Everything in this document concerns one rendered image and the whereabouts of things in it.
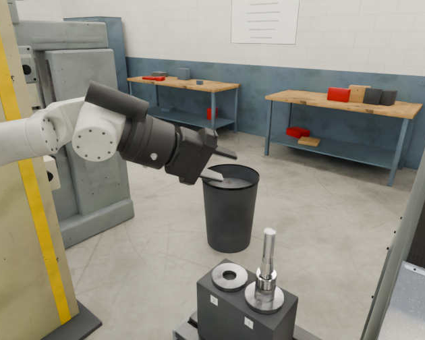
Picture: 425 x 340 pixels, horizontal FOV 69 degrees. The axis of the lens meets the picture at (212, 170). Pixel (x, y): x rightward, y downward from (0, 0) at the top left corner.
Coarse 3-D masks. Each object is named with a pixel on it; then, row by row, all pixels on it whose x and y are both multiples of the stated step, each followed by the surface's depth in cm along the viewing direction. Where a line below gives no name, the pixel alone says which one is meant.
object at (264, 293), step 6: (258, 282) 68; (276, 282) 69; (258, 288) 69; (264, 288) 68; (270, 288) 68; (258, 294) 70; (264, 294) 69; (270, 294) 69; (258, 300) 70; (264, 300) 70; (270, 300) 70
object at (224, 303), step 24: (216, 288) 76; (240, 288) 75; (216, 312) 76; (240, 312) 70; (264, 312) 68; (288, 312) 70; (216, 336) 79; (240, 336) 73; (264, 336) 67; (288, 336) 75
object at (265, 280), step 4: (256, 272) 70; (260, 272) 70; (256, 276) 69; (260, 276) 68; (272, 276) 68; (276, 276) 69; (260, 280) 68; (264, 280) 67; (268, 280) 67; (272, 280) 68
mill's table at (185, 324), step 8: (192, 312) 93; (184, 320) 90; (192, 320) 90; (176, 328) 88; (184, 328) 87; (192, 328) 87; (296, 328) 87; (176, 336) 87; (184, 336) 85; (192, 336) 85; (200, 336) 85; (296, 336) 85; (304, 336) 85; (312, 336) 85
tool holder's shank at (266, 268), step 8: (264, 232) 65; (272, 232) 65; (264, 240) 66; (272, 240) 64; (264, 248) 66; (272, 248) 65; (264, 256) 66; (272, 256) 66; (264, 264) 67; (272, 264) 67; (264, 272) 68; (272, 272) 68
